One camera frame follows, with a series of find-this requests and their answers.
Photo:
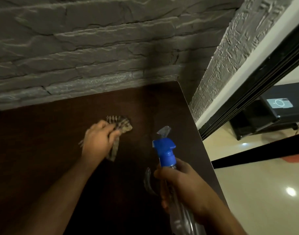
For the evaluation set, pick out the black sliding door frame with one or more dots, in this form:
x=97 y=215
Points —
x=250 y=92

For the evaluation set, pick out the person's left forearm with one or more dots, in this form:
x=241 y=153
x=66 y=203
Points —
x=63 y=198

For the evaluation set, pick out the black door rail bar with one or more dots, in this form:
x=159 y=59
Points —
x=259 y=152

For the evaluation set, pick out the striped cleaning cloth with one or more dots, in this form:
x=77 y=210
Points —
x=121 y=124

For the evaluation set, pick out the orange floor mat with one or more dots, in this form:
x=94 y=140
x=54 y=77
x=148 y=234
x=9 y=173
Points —
x=295 y=159

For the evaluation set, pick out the person's right thumb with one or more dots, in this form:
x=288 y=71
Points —
x=164 y=173

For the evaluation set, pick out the person's left hand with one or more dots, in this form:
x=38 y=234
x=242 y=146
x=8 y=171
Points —
x=96 y=141

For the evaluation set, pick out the person's right forearm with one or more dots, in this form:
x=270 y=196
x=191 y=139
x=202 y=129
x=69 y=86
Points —
x=225 y=221

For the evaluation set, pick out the person's left thumb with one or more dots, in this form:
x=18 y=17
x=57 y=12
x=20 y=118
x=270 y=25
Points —
x=114 y=136

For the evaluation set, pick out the person's right hand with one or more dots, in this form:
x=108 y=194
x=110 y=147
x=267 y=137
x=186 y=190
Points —
x=188 y=190

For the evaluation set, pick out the clear spray bottle blue nozzle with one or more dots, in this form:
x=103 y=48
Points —
x=165 y=151

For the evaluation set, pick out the black device with lit screen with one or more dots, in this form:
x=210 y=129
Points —
x=279 y=104

